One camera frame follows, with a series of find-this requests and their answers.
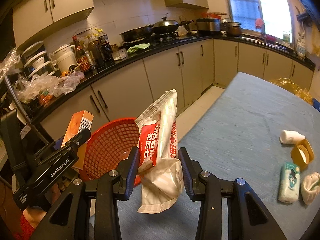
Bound green white tissue packet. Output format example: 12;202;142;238
278;162;300;204

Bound orange cardboard box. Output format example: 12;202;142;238
60;109;94;170

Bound white knit glove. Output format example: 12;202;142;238
300;172;320;205

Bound brown packing tape roll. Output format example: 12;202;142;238
291;139;315;171

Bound white small bottle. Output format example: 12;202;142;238
279;130;305;144

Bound white red plastic bag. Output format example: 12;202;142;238
135;89;184;214

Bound lower kitchen cabinets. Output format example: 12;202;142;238
41;40;314;139

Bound kitchen window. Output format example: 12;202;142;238
228;0;292;43

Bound crumpled clear plastic bags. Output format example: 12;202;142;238
14;71;85;104

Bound orange plastic mesh basket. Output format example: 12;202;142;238
79;118;140;181

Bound blue table cloth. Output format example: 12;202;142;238
118;73;319;239

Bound dish rack with bowls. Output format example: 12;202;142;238
21;41;55;81

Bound red label sauce bottle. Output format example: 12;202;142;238
72;35;91;73

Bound blue plastic bag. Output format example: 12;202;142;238
312;98;320;112

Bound dark sauce bottle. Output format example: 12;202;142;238
97;29;114;66

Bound yellow plastic bag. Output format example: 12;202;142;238
269;77;313;105

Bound black countertop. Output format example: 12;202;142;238
31;36;316;126

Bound green cloth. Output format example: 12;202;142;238
126;43;150;54

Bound black frying pan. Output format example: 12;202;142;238
120;24;153;42

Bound dark cooking pot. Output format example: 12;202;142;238
220;19;242;36

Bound black wok with lid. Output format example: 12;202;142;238
152;17;193;35

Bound black rice cooker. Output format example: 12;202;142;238
196;17;220;35

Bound upper wall cabinet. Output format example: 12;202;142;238
12;0;94;50

